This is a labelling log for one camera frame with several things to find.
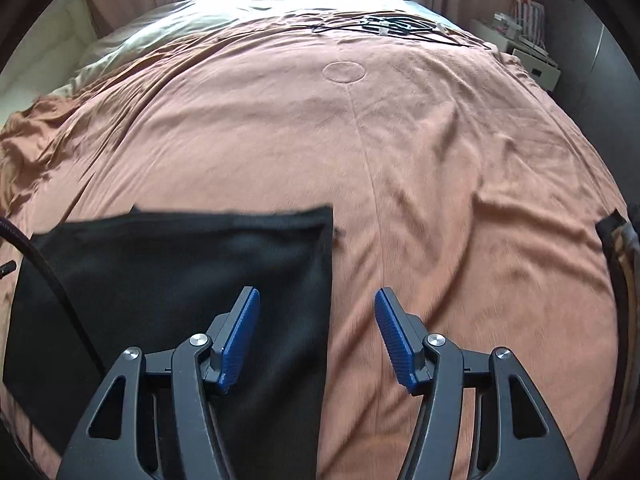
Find black garment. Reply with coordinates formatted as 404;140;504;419
3;206;333;479

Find brown bed blanket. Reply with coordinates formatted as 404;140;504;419
1;13;624;479

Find white bedside drawer cabinet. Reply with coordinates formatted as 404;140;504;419
470;20;561;92

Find beige quilt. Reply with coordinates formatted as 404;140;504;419
52;0;457;98

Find striped gift bag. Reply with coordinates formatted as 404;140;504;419
512;0;546;49

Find black braided cable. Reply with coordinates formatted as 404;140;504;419
0;216;108;378

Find black cables on bed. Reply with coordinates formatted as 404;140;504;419
310;13;494;51

